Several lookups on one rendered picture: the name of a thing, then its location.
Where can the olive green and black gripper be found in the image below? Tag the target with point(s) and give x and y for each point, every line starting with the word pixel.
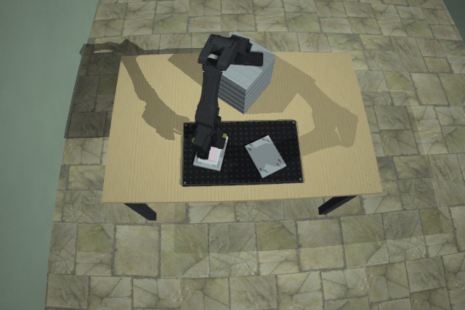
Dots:
pixel 221 139

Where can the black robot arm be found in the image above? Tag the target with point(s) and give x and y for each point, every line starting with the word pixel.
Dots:
pixel 208 107

